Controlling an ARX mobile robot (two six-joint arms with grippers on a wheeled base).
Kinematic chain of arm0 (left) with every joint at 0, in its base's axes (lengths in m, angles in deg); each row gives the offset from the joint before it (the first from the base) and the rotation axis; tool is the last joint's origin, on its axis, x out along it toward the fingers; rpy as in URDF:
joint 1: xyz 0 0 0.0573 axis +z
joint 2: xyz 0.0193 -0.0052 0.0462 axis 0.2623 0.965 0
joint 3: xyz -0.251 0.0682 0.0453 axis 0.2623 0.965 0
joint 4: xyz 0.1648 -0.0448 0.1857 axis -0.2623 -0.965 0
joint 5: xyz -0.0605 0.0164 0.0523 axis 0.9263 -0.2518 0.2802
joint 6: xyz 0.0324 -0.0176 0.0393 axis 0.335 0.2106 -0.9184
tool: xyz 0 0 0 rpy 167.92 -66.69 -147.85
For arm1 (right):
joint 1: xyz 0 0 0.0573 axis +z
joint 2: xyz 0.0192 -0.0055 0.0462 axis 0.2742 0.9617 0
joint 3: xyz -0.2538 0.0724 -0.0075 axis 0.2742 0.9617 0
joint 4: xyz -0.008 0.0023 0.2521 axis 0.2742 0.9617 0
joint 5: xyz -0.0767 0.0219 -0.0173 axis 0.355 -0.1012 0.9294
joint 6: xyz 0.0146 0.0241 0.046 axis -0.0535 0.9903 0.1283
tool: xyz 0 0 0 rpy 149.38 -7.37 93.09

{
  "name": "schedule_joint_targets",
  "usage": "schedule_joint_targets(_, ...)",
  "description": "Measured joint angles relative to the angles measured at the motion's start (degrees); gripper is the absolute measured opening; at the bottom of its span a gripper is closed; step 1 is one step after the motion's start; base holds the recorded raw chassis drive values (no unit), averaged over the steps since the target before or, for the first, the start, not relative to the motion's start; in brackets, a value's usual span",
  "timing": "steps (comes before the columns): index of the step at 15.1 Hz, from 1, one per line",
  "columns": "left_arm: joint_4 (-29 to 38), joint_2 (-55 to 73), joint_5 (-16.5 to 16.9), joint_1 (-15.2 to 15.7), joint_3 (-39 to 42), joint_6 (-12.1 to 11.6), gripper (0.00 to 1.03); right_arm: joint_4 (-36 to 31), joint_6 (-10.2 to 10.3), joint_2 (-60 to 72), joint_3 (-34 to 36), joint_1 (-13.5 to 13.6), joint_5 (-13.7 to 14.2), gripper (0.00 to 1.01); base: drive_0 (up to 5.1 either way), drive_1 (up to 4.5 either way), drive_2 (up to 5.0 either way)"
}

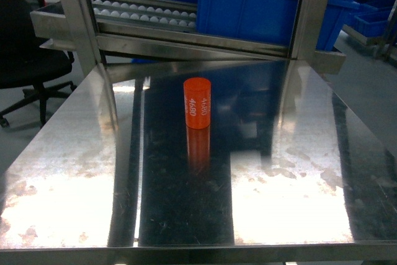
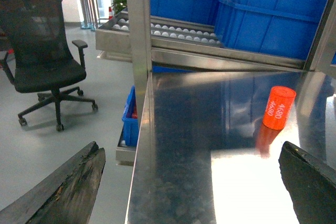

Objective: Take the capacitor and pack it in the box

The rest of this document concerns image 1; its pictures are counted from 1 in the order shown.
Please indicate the stainless steel flow rack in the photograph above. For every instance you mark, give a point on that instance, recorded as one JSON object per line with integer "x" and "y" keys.
{"x": 72, "y": 25}

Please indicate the side blue bin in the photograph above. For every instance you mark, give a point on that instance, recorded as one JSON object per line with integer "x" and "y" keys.
{"x": 371, "y": 23}

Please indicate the black office chair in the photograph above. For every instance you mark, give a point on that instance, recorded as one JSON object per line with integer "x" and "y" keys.
{"x": 24, "y": 64}

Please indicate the large blue plastic bin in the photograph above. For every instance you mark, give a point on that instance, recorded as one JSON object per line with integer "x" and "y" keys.
{"x": 268, "y": 21}

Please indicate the orange cylindrical capacitor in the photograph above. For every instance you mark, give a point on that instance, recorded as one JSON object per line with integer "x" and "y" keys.
{"x": 197, "y": 102}

